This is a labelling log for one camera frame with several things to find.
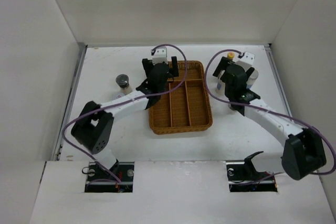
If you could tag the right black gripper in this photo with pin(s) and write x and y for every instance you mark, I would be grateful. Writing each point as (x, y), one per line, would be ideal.
(222, 66)

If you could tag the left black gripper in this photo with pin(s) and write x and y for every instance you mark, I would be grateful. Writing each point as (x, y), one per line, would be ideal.
(174, 72)

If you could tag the red chili sauce bottle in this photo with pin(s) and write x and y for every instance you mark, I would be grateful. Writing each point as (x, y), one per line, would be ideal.
(230, 55)

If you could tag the blue label bead jar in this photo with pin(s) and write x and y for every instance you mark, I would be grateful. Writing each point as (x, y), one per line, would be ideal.
(252, 78)
(220, 85)

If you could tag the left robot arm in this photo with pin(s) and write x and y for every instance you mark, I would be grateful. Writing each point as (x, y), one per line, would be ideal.
(92, 128)

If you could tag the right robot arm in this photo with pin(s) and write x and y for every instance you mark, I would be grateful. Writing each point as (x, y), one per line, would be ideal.
(303, 151)

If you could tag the silver lid dark spice jar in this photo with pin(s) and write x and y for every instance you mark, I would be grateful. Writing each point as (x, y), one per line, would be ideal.
(233, 107)

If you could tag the brown wicker divided tray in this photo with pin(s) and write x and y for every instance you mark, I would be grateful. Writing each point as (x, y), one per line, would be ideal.
(187, 109)

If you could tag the black top glass grinder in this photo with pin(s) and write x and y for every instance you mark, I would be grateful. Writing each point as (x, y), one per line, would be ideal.
(122, 81)

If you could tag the red label sauce jar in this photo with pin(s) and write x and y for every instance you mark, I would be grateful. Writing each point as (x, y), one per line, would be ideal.
(117, 95)

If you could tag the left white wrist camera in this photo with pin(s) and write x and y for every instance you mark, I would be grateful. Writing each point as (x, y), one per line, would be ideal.
(159, 55)

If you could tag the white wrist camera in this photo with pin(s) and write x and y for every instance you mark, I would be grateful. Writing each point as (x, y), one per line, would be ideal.
(245, 60)
(159, 55)

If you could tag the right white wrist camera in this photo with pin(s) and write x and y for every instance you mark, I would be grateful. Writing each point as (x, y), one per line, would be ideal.
(245, 60)

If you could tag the right aluminium table rail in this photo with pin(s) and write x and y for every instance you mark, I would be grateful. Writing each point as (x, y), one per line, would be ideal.
(276, 75)

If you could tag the aluminium table rail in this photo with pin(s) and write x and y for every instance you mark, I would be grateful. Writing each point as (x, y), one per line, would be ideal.
(276, 75)
(71, 95)

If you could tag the left aluminium table rail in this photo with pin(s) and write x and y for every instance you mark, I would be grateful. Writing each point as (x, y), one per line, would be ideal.
(71, 95)

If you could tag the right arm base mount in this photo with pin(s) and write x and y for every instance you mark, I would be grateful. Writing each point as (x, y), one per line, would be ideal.
(244, 178)

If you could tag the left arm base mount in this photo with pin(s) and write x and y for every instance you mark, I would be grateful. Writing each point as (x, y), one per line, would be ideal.
(100, 181)

